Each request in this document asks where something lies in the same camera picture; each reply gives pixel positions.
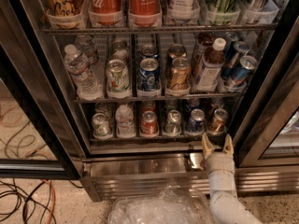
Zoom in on white green can bottom shelf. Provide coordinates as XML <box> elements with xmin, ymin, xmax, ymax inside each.
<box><xmin>92</xmin><ymin>113</ymin><xmax>111</xmax><ymax>138</ymax></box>

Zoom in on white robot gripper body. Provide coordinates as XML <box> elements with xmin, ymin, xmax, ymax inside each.
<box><xmin>205</xmin><ymin>152</ymin><xmax>235</xmax><ymax>174</ymax></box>

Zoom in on orange soda can rear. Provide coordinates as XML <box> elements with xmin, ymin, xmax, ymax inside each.
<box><xmin>206</xmin><ymin>97</ymin><xmax>224</xmax><ymax>117</ymax></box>

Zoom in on tea bottle white cap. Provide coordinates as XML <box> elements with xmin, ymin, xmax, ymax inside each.
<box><xmin>194</xmin><ymin>37</ymin><xmax>226</xmax><ymax>87</ymax></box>

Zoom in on stainless fridge base grille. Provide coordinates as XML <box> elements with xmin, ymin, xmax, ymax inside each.
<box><xmin>80</xmin><ymin>152</ymin><xmax>299</xmax><ymax>202</ymax></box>

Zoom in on water bottle bottom shelf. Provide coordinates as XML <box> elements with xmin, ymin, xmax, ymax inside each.
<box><xmin>115</xmin><ymin>105</ymin><xmax>135</xmax><ymax>138</ymax></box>

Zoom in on blue can middle shelf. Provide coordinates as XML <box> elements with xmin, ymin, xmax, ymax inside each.
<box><xmin>138</xmin><ymin>58</ymin><xmax>160</xmax><ymax>91</ymax></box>

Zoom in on white green can shelf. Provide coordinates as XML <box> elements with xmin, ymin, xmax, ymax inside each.
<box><xmin>106</xmin><ymin>59</ymin><xmax>130</xmax><ymax>92</ymax></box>
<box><xmin>92</xmin><ymin>113</ymin><xmax>111</xmax><ymax>138</ymax></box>

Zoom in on fridge glass door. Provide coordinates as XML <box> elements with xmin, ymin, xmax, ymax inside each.
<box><xmin>0</xmin><ymin>0</ymin><xmax>84</xmax><ymax>180</ymax></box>
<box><xmin>234</xmin><ymin>21</ymin><xmax>299</xmax><ymax>167</ymax></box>

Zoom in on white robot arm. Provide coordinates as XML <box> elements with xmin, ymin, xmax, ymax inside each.
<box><xmin>202</xmin><ymin>133</ymin><xmax>263</xmax><ymax>224</ymax></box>

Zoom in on red can bottom shelf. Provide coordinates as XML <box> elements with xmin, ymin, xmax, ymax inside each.
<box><xmin>141</xmin><ymin>111</ymin><xmax>158</xmax><ymax>134</ymax></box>

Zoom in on fridge left glass door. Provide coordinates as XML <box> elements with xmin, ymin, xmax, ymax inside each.
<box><xmin>0</xmin><ymin>0</ymin><xmax>84</xmax><ymax>180</ymax></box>

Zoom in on orange soda can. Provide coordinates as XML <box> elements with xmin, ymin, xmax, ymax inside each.
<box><xmin>207</xmin><ymin>108</ymin><xmax>228</xmax><ymax>133</ymax></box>
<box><xmin>206</xmin><ymin>97</ymin><xmax>224</xmax><ymax>117</ymax></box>

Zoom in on gold lacroix can top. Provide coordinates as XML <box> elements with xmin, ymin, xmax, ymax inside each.
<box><xmin>47</xmin><ymin>0</ymin><xmax>84</xmax><ymax>29</ymax></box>

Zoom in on blue tall can rear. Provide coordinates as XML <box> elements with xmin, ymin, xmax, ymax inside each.
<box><xmin>221</xmin><ymin>41</ymin><xmax>249</xmax><ymax>80</ymax></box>

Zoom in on red coca cola can left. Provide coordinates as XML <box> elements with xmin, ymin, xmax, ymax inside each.
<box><xmin>92</xmin><ymin>0</ymin><xmax>121</xmax><ymax>25</ymax></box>

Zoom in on red coca cola can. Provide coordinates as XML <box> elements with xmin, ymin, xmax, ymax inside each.
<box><xmin>92</xmin><ymin>0</ymin><xmax>121</xmax><ymax>25</ymax></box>
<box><xmin>130</xmin><ymin>0</ymin><xmax>158</xmax><ymax>27</ymax></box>

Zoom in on water bottle middle shelf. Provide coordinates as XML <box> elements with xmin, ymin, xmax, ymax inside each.
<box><xmin>64</xmin><ymin>44</ymin><xmax>102</xmax><ymax>101</ymax></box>

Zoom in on orange cable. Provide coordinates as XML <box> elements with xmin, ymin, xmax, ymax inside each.
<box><xmin>41</xmin><ymin>179</ymin><xmax>57</xmax><ymax>224</ymax></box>

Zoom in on green striped can top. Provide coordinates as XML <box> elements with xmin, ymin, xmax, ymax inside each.
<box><xmin>205</xmin><ymin>0</ymin><xmax>238</xmax><ymax>25</ymax></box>

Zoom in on blue tall can front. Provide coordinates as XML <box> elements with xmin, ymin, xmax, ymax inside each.
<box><xmin>225</xmin><ymin>55</ymin><xmax>257</xmax><ymax>88</ymax></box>

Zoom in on gold can middle shelf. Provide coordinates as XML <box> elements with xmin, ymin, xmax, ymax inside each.
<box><xmin>167</xmin><ymin>57</ymin><xmax>191</xmax><ymax>91</ymax></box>

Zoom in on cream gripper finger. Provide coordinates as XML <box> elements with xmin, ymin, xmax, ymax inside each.
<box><xmin>202</xmin><ymin>133</ymin><xmax>214</xmax><ymax>159</ymax></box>
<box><xmin>222</xmin><ymin>133</ymin><xmax>234</xmax><ymax>157</ymax></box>

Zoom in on red coca cola can right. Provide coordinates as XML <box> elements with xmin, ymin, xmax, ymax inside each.
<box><xmin>130</xmin><ymin>0</ymin><xmax>158</xmax><ymax>27</ymax></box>

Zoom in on clear plastic bag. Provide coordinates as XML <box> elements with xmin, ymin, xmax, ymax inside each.
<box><xmin>107</xmin><ymin>186</ymin><xmax>215</xmax><ymax>224</ymax></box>

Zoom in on blue can shelf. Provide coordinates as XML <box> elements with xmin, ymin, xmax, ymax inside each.
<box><xmin>186</xmin><ymin>109</ymin><xmax>206</xmax><ymax>133</ymax></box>
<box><xmin>138</xmin><ymin>58</ymin><xmax>160</xmax><ymax>91</ymax></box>

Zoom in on blue tall can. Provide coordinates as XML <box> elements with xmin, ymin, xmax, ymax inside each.
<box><xmin>221</xmin><ymin>41</ymin><xmax>249</xmax><ymax>80</ymax></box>
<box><xmin>225</xmin><ymin>55</ymin><xmax>257</xmax><ymax>88</ymax></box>

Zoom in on fridge right glass door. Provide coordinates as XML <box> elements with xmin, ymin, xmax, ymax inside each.
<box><xmin>234</xmin><ymin>21</ymin><xmax>299</xmax><ymax>167</ymax></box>

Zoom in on blue can bottom shelf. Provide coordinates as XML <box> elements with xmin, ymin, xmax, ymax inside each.
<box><xmin>186</xmin><ymin>109</ymin><xmax>206</xmax><ymax>133</ymax></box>

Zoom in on white labelled bottle top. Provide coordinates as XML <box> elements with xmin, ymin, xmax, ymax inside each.
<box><xmin>168</xmin><ymin>0</ymin><xmax>196</xmax><ymax>20</ymax></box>

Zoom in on black cables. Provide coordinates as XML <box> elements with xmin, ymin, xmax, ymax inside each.
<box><xmin>0</xmin><ymin>178</ymin><xmax>57</xmax><ymax>224</ymax></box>

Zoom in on green silver can bottom shelf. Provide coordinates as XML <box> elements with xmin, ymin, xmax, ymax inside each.
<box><xmin>164</xmin><ymin>110</ymin><xmax>181</xmax><ymax>133</ymax></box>

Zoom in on orange soda can front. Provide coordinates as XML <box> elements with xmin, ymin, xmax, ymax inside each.
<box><xmin>207</xmin><ymin>108</ymin><xmax>228</xmax><ymax>133</ymax></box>

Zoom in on white green can middle shelf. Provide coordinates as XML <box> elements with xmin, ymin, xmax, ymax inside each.
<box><xmin>106</xmin><ymin>59</ymin><xmax>130</xmax><ymax>92</ymax></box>

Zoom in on water bottle shelf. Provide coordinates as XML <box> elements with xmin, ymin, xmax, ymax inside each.
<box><xmin>115</xmin><ymin>105</ymin><xmax>135</xmax><ymax>138</ymax></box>
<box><xmin>64</xmin><ymin>44</ymin><xmax>102</xmax><ymax>101</ymax></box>

